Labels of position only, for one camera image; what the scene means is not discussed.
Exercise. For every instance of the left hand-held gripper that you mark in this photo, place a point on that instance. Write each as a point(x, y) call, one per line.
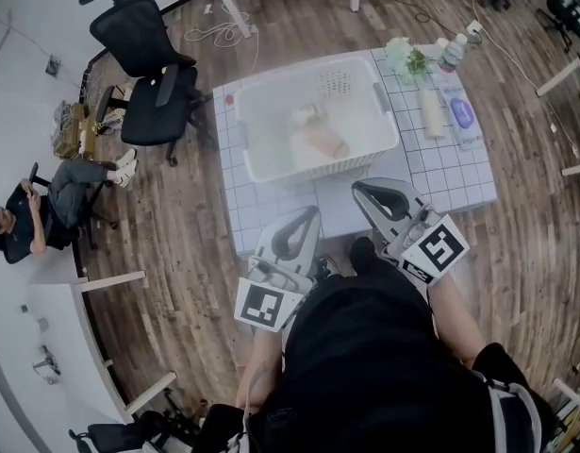
point(263, 302)

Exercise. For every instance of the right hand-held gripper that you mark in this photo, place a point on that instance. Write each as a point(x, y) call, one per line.
point(431, 246)

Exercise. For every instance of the white plastic basket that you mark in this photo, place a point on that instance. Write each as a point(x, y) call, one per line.
point(270, 154)

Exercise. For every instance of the pink cup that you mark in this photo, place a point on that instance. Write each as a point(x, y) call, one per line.
point(325, 142)

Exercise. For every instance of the person's right forearm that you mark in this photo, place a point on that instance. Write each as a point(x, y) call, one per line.
point(454, 323)

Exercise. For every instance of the person's left forearm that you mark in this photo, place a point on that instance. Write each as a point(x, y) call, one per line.
point(256, 371)

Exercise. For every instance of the person's black shoe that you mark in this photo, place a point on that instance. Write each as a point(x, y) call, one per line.
point(325, 266)

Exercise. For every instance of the white grid table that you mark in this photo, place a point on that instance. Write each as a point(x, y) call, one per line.
point(440, 172)

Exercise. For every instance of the cream cylindrical roll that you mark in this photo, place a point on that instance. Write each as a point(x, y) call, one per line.
point(433, 113)

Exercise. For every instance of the purple and white packet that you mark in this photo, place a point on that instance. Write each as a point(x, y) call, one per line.
point(464, 116)

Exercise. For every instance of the white crumpled object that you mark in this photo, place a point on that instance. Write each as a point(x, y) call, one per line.
point(308, 115)

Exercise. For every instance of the white flower bunch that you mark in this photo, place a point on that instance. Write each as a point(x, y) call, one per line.
point(407, 57)

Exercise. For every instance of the red round sticker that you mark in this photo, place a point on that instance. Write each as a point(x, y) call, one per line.
point(229, 99)

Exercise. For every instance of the person's black clothing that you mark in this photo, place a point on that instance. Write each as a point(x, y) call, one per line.
point(379, 371)

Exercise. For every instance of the clear water bottle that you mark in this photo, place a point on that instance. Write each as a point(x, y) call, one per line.
point(452, 55)

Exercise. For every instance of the white power strip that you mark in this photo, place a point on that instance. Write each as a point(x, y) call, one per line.
point(474, 28)

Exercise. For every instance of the black chair with armrest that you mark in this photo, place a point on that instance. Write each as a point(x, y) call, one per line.
point(89, 206)

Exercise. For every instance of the black mesh office chair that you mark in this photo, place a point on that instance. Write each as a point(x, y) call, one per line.
point(148, 73)

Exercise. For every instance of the white desk with slanted legs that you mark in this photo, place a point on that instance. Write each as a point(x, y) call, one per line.
point(233, 3)

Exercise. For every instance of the large white desk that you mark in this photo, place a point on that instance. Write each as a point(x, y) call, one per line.
point(44, 347)

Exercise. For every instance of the small metal desk stand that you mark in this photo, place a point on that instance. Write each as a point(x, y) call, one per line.
point(46, 364)

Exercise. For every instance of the grey wall socket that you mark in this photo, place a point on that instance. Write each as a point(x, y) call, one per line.
point(52, 65)

